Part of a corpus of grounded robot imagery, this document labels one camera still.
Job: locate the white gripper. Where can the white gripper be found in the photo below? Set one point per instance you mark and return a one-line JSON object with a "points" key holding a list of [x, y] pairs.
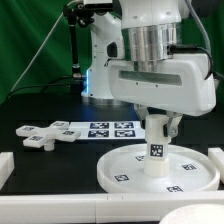
{"points": [[179, 85]]}

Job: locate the white left block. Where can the white left block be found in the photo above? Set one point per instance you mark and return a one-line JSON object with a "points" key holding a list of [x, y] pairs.
{"points": [[6, 167]]}

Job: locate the overhead camera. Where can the overhead camera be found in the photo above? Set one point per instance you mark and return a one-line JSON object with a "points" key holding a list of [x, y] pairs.
{"points": [[107, 5]]}

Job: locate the white block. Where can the white block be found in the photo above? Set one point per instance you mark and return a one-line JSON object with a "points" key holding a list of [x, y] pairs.
{"points": [[216, 155], [6, 167]]}

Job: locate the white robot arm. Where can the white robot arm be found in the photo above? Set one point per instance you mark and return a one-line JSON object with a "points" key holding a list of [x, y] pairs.
{"points": [[138, 59]]}

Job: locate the white round table top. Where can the white round table top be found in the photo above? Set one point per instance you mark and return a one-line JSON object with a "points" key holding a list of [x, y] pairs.
{"points": [[135, 169]]}

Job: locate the white front rail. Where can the white front rail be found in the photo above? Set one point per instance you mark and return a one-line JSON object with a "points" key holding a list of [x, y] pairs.
{"points": [[99, 208]]}

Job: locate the white cross-shaped table base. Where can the white cross-shaped table base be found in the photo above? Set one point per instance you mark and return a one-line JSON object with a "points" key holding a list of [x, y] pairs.
{"points": [[38, 137]]}

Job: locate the white right block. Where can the white right block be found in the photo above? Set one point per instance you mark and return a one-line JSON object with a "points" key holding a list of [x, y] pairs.
{"points": [[216, 155]]}

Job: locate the white round object corner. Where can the white round object corner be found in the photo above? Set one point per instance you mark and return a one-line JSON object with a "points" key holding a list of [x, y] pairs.
{"points": [[196, 214]]}

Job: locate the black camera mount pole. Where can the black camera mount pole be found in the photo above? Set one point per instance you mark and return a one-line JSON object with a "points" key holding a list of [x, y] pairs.
{"points": [[76, 16]]}

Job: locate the white marker sheet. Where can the white marker sheet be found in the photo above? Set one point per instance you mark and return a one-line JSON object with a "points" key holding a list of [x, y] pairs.
{"points": [[109, 130]]}

